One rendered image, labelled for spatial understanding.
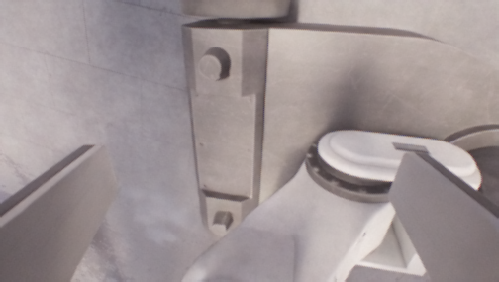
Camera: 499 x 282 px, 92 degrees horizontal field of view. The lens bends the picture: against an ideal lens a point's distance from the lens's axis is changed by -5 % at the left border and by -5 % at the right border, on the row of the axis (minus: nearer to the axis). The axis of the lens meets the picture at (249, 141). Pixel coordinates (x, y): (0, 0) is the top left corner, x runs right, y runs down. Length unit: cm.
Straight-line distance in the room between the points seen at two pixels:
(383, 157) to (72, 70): 84
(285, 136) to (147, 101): 45
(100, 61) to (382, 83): 71
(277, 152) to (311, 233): 26
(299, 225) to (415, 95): 30
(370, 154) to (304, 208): 11
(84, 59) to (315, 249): 78
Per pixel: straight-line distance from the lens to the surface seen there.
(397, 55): 47
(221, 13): 43
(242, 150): 51
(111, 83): 84
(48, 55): 97
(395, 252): 50
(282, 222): 30
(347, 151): 35
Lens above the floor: 61
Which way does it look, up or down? 58 degrees down
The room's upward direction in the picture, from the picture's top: 157 degrees counter-clockwise
